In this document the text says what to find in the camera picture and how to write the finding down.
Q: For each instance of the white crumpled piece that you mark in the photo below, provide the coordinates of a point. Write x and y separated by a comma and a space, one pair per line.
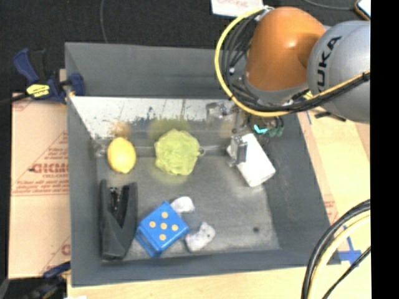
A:
200, 237
183, 205

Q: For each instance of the yellow lemon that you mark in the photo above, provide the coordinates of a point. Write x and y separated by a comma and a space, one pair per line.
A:
121, 155

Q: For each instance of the white box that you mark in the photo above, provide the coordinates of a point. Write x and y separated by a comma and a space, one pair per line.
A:
257, 164

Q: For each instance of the blue die, yellow dots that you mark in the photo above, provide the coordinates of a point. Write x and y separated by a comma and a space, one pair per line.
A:
162, 229

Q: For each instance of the brown cardboard board, red print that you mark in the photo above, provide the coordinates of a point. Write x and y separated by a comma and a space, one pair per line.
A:
37, 198

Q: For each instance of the green lettuce head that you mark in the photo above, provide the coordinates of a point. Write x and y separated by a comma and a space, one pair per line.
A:
177, 153

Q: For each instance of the black stapler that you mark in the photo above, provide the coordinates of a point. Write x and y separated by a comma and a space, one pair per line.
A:
117, 229

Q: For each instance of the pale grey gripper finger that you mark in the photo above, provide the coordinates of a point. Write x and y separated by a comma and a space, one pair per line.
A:
242, 153

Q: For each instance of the grey metal bin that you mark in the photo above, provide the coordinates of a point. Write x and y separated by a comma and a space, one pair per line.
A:
218, 192

